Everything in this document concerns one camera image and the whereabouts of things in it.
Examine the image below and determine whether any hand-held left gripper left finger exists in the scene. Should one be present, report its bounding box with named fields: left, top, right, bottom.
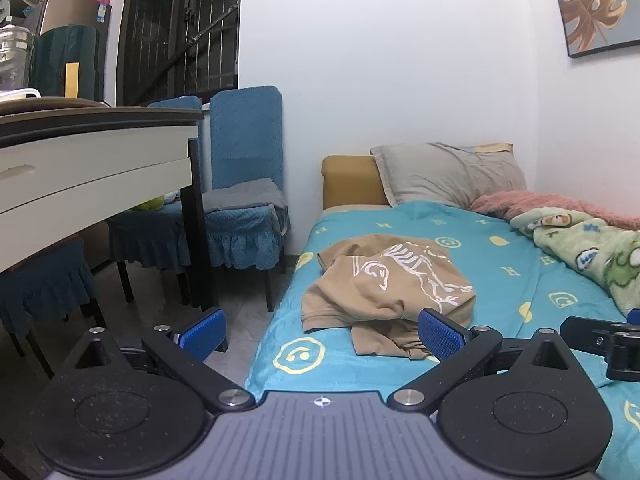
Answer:
left=72, top=307, right=256, bottom=413

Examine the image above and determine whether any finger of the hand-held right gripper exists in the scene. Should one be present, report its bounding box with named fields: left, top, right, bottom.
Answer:
left=605, top=308, right=640, bottom=383
left=560, top=315, right=626, bottom=356

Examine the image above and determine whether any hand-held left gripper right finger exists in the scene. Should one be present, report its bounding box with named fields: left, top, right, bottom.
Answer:
left=387, top=308, right=571, bottom=413

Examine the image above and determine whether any tan printed t-shirt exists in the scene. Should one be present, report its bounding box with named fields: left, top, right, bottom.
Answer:
left=300, top=234, right=477, bottom=361

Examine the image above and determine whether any green cartoon blanket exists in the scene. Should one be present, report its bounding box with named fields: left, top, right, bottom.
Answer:
left=510, top=208, right=640, bottom=317

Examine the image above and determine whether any blue printed bed sheet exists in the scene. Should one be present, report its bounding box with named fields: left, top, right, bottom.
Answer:
left=245, top=202, right=640, bottom=480

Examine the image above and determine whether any blue covered dining chair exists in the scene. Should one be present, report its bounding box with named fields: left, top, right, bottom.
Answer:
left=0, top=236, right=107, bottom=381
left=107, top=95, right=203, bottom=306
left=207, top=85, right=292, bottom=313

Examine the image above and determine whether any pink fluffy blanket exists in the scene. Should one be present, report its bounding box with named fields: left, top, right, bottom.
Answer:
left=470, top=190, right=640, bottom=231

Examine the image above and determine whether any grey pillow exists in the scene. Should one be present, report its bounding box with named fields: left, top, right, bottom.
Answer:
left=370, top=142, right=528, bottom=208

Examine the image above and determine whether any mustard headboard cushion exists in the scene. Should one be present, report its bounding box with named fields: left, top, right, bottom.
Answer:
left=321, top=155, right=391, bottom=211

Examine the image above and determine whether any white table with black legs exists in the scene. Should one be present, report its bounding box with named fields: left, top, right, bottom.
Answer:
left=0, top=96, right=221, bottom=316

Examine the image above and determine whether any dark grille window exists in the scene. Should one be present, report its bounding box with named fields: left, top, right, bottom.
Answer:
left=117, top=0, right=244, bottom=109

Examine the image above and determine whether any dark green cover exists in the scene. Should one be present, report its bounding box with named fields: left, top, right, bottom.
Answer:
left=29, top=25, right=107, bottom=100

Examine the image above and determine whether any metal pot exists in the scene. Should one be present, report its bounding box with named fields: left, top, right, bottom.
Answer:
left=0, top=25, right=37, bottom=92

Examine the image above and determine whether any framed leaf wall picture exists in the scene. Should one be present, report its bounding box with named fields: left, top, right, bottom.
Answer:
left=546, top=0, right=640, bottom=59

